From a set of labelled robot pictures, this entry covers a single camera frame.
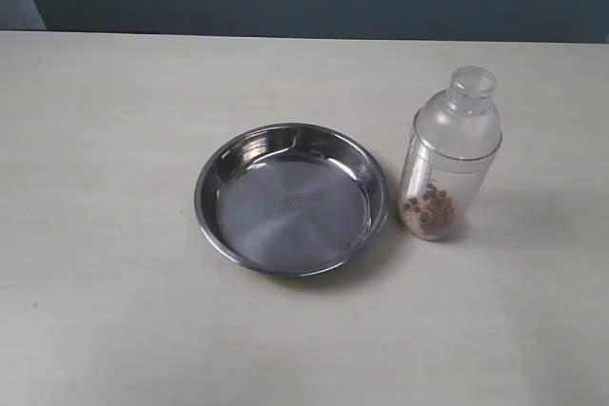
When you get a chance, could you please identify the clear plastic shaker bottle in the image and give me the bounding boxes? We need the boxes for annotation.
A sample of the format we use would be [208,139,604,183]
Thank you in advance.
[399,66,502,241]

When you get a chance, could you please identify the round stainless steel plate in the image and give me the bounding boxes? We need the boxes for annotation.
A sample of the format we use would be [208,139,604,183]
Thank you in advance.
[194,123,389,278]

